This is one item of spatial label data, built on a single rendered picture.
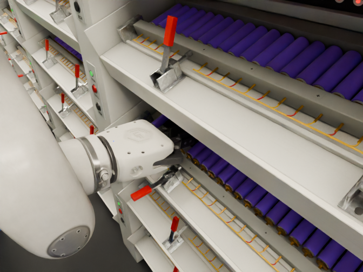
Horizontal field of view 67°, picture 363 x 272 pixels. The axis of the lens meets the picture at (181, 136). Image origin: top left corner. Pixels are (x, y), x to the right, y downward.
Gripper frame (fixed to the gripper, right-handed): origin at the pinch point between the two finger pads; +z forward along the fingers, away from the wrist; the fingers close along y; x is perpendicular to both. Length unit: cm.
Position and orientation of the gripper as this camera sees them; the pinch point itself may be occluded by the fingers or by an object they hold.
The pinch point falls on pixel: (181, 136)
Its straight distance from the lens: 50.4
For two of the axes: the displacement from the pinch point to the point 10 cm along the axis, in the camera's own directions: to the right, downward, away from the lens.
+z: 7.7, -2.4, 5.9
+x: -1.2, 8.5, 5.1
